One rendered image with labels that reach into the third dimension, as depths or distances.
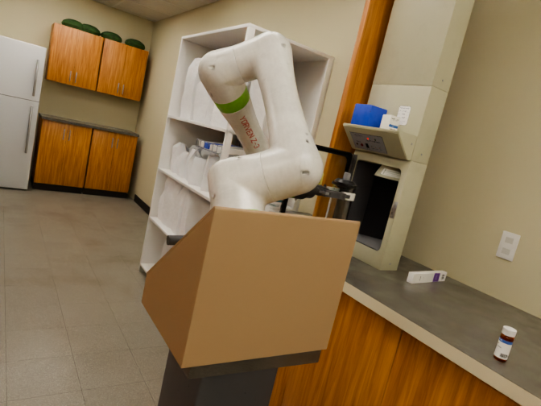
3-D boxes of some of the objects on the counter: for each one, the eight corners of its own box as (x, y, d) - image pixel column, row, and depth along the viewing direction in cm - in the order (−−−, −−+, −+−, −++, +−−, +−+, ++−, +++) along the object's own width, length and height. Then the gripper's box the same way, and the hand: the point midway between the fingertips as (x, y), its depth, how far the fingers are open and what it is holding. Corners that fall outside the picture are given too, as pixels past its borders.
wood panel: (373, 242, 228) (448, -23, 206) (377, 244, 226) (452, -23, 204) (306, 238, 200) (382, -69, 178) (309, 240, 198) (388, -71, 176)
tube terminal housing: (365, 246, 213) (406, 97, 201) (416, 271, 187) (467, 101, 175) (330, 244, 199) (372, 84, 187) (380, 271, 173) (432, 85, 161)
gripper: (324, 184, 149) (367, 192, 162) (290, 172, 167) (331, 180, 180) (319, 204, 150) (361, 210, 163) (286, 190, 168) (327, 196, 181)
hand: (341, 193), depth 170 cm, fingers closed on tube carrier, 9 cm apart
